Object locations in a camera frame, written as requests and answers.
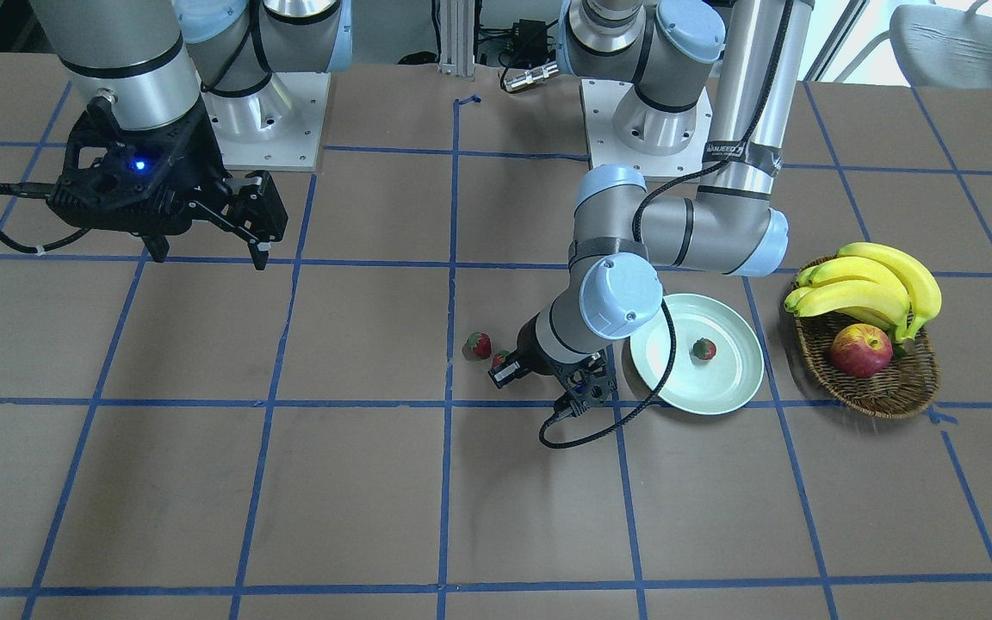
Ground aluminium profile post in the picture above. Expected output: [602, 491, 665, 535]
[434, 0, 479, 81]

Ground light green plate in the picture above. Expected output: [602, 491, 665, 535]
[629, 294, 764, 415]

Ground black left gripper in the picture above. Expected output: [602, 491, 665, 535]
[488, 319, 554, 389]

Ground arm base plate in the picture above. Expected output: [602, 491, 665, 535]
[203, 73, 333, 172]
[581, 79, 713, 182]

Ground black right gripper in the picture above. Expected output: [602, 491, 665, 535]
[145, 103, 288, 271]

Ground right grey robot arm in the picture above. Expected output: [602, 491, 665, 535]
[20, 1, 353, 270]

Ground red strawberry moved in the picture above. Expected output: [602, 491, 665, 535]
[491, 350, 511, 369]
[464, 332, 493, 358]
[690, 338, 717, 361]

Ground grey chair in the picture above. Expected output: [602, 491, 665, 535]
[887, 1, 992, 90]

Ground yellow banana bunch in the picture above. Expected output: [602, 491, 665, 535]
[783, 242, 944, 344]

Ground red apple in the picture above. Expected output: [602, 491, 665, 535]
[829, 323, 894, 378]

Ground black cables on desk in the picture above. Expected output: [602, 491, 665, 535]
[474, 17, 561, 91]

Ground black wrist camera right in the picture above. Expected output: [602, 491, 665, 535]
[0, 96, 188, 255]

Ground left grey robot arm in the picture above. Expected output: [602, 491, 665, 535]
[489, 1, 814, 392]

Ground brown wicker basket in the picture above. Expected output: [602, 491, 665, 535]
[789, 313, 939, 419]

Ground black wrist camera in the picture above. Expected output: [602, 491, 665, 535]
[549, 349, 617, 421]
[0, 96, 188, 255]

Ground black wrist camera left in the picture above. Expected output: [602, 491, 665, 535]
[549, 349, 617, 421]

